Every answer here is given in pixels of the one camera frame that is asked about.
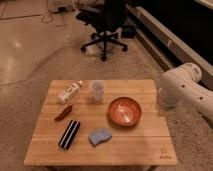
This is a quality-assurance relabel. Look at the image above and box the wooden table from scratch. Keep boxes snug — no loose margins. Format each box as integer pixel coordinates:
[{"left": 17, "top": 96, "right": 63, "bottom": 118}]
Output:
[{"left": 24, "top": 79, "right": 177, "bottom": 167}]

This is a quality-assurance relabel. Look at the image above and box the red-brown chili pepper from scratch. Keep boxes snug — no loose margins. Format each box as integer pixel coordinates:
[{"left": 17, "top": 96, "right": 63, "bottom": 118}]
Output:
[{"left": 54, "top": 105, "right": 73, "bottom": 121}]

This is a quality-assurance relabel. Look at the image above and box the blue sponge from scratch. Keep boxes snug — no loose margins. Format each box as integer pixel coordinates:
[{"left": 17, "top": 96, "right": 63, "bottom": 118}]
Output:
[{"left": 88, "top": 128, "right": 112, "bottom": 146}]

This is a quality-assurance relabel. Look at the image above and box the black white-striped box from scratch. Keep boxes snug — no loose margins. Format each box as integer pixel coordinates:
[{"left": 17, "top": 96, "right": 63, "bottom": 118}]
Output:
[{"left": 58, "top": 120, "right": 80, "bottom": 150}]

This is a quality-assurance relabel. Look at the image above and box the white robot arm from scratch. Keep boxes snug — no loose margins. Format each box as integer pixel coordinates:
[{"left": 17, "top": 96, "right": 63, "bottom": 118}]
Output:
[{"left": 157, "top": 63, "right": 213, "bottom": 123}]

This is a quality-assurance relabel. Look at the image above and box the black office chair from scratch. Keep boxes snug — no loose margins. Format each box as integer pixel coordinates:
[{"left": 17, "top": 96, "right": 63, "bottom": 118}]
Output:
[{"left": 76, "top": 0, "right": 128, "bottom": 61}]

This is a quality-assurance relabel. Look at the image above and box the small black box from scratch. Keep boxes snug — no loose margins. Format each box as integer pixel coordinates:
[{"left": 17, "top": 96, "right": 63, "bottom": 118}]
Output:
[{"left": 121, "top": 25, "right": 135, "bottom": 38}]

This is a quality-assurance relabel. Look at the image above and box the orange ceramic bowl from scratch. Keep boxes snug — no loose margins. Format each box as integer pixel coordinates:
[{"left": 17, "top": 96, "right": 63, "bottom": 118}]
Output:
[{"left": 107, "top": 97, "right": 142, "bottom": 127}]

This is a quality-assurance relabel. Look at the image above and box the white plastic bottle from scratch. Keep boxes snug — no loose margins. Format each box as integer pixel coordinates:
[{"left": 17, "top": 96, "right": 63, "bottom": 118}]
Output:
[{"left": 57, "top": 80, "right": 83, "bottom": 104}]

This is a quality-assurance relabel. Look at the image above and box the clear plastic cup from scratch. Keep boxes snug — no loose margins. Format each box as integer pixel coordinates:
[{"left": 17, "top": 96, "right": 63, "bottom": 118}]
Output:
[{"left": 89, "top": 80, "right": 105, "bottom": 101}]

